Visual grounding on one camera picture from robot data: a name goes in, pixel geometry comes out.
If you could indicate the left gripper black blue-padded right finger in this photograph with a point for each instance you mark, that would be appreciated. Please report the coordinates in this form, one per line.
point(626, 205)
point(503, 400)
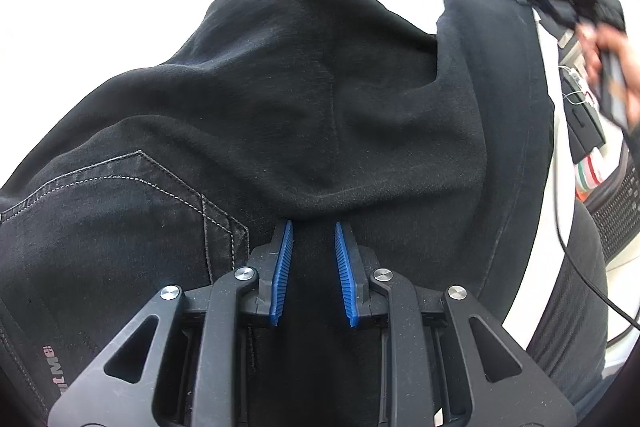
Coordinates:
point(355, 264)

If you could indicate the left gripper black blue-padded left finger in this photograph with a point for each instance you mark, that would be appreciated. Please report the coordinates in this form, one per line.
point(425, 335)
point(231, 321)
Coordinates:
point(272, 264)

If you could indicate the black denim pants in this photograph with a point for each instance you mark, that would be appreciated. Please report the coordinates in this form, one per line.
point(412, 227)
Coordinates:
point(434, 147)

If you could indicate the person's right hand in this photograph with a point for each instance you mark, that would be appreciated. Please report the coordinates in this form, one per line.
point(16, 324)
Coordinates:
point(605, 38)

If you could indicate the colourful striped item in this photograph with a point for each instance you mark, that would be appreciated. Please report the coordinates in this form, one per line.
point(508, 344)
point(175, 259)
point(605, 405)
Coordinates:
point(588, 174)

